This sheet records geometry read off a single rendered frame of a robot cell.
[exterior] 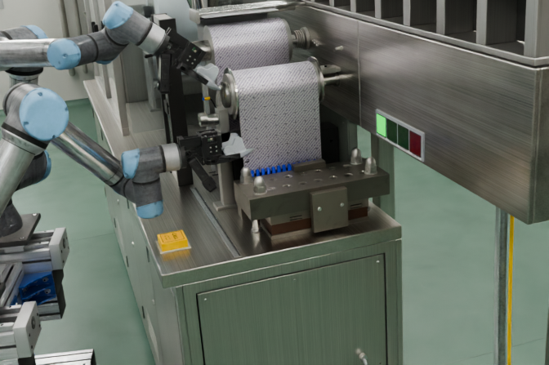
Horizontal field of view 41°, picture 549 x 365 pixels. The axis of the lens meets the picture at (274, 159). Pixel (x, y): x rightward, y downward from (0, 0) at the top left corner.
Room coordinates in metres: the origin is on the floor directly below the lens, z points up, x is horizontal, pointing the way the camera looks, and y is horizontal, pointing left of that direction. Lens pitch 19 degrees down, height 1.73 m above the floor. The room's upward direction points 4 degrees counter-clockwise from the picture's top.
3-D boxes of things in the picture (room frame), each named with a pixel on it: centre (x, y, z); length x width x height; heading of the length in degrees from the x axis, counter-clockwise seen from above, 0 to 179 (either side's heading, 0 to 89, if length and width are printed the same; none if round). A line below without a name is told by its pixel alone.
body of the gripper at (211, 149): (1.92, 0.20, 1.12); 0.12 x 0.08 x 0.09; 107
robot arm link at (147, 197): (1.88, 0.36, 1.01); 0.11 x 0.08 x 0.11; 35
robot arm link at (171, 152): (1.89, 0.28, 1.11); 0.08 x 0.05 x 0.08; 17
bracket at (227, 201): (2.03, 0.16, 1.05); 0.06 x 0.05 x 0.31; 107
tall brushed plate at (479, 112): (2.76, -0.12, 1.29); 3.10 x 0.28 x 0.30; 17
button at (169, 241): (1.79, 0.29, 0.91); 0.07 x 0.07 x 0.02; 17
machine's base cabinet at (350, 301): (2.92, 0.34, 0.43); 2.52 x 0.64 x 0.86; 17
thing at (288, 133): (1.98, -0.02, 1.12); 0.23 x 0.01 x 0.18; 107
